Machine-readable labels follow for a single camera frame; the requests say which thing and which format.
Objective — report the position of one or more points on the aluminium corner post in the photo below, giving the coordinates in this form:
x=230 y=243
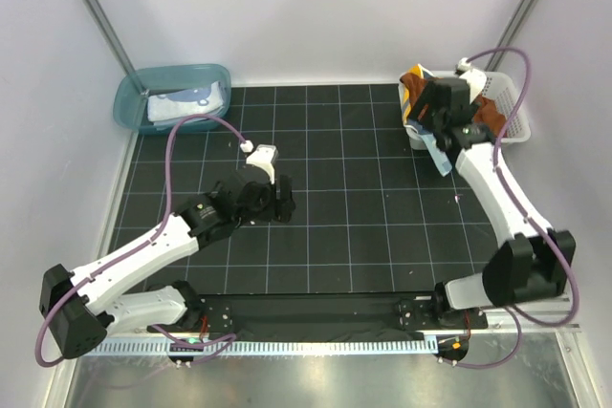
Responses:
x=109 y=34
x=526 y=6

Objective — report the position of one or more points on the colourful patterned towel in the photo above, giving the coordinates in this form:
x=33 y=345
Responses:
x=440 y=158

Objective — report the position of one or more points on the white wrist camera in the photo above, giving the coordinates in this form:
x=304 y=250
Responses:
x=475 y=77
x=262 y=156

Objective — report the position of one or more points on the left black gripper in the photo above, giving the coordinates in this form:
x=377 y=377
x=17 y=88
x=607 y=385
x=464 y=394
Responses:
x=278 y=209

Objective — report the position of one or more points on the teal plastic tub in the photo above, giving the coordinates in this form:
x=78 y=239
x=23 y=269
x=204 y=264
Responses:
x=130 y=104

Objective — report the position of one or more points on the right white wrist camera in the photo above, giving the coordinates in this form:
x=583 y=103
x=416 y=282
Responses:
x=475 y=77

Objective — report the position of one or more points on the blue bear towel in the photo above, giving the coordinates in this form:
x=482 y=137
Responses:
x=180 y=104

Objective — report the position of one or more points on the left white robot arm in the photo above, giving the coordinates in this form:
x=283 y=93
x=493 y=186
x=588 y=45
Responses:
x=82 y=306

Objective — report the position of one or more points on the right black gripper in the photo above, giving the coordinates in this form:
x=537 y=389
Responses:
x=428 y=99

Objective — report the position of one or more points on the brown towel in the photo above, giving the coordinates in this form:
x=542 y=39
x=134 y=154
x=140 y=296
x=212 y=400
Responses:
x=490 y=114

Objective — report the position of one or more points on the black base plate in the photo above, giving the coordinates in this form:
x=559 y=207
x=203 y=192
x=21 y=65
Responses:
x=333 y=317

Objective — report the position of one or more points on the white slotted cable duct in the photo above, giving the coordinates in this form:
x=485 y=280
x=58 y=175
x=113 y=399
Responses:
x=160 y=346

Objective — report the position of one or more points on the right aluminium corner post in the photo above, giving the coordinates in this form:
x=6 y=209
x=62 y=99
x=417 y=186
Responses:
x=526 y=6

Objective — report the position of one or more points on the left aluminium corner post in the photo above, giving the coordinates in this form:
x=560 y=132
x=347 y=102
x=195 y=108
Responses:
x=109 y=34

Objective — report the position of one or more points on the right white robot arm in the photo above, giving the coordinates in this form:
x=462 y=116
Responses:
x=532 y=262

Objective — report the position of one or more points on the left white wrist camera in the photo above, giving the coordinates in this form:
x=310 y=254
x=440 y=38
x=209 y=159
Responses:
x=262 y=156

